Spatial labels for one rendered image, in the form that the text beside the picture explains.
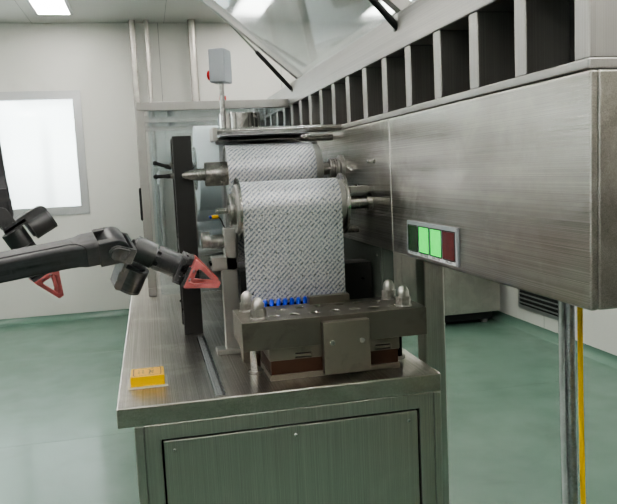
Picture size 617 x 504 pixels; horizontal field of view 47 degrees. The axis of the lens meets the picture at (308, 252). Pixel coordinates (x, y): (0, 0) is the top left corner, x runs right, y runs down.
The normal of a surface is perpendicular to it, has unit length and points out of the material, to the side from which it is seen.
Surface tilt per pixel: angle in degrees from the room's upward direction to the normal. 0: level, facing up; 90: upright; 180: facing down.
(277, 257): 90
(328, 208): 90
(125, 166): 90
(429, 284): 90
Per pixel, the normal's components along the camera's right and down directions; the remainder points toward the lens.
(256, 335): 0.22, 0.10
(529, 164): -0.98, 0.07
